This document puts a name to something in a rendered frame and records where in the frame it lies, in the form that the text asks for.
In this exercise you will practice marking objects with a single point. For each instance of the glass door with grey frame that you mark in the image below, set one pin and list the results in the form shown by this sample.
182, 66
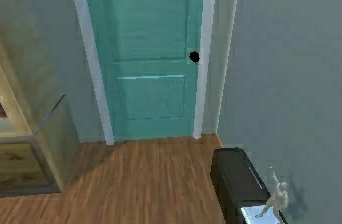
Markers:
15, 160

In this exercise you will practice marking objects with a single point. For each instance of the black round door knob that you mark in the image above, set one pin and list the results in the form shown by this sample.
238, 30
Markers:
194, 57

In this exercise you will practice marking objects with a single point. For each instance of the dark console table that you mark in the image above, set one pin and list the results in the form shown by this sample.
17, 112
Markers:
235, 180

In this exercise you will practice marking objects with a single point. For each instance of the teal panelled room door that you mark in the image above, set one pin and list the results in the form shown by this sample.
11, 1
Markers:
150, 66

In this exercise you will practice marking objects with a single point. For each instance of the white human figure statue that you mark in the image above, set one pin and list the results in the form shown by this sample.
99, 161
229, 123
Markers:
277, 200

